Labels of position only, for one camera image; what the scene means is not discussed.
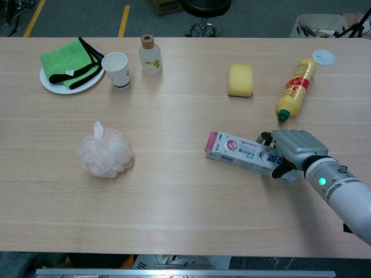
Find aluminium rail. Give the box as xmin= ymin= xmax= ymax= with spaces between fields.
xmin=34 ymin=268 xmax=337 ymax=278

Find yellow bottle with green cap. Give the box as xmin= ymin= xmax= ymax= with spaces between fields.
xmin=275 ymin=57 xmax=318 ymax=123

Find white storage bin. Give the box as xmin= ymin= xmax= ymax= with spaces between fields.
xmin=289 ymin=13 xmax=351 ymax=38

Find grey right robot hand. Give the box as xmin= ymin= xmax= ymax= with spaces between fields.
xmin=256 ymin=129 xmax=330 ymax=179

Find black tripod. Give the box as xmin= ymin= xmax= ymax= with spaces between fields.
xmin=334 ymin=5 xmax=371 ymax=38

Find black equipment legs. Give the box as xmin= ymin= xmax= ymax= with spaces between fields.
xmin=0 ymin=0 xmax=37 ymax=37

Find white paper cup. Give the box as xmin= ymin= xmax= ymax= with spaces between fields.
xmin=101 ymin=52 xmax=132 ymax=89

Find frosted bottle with wooden cap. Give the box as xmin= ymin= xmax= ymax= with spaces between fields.
xmin=138 ymin=34 xmax=163 ymax=74

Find brown cardboard box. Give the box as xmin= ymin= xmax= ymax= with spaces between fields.
xmin=150 ymin=0 xmax=184 ymax=16

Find white round cable cover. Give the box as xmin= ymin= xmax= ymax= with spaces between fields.
xmin=311 ymin=49 xmax=337 ymax=67

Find white pink toothpaste box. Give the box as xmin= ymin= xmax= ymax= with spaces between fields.
xmin=204 ymin=131 xmax=301 ymax=183

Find orange object under table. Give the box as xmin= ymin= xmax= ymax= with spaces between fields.
xmin=120 ymin=254 xmax=134 ymax=269

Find yellow sponge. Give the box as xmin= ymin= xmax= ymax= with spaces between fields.
xmin=227 ymin=63 xmax=254 ymax=98

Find black stool with chrome base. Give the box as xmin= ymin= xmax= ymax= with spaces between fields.
xmin=180 ymin=0 xmax=232 ymax=38

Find pink mesh bath loofah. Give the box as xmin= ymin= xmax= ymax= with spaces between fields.
xmin=76 ymin=120 xmax=134 ymax=178

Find white round plate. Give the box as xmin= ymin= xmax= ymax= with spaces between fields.
xmin=39 ymin=52 xmax=106 ymax=95

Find green cloth with black trim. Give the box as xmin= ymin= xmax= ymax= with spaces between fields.
xmin=39 ymin=36 xmax=105 ymax=90

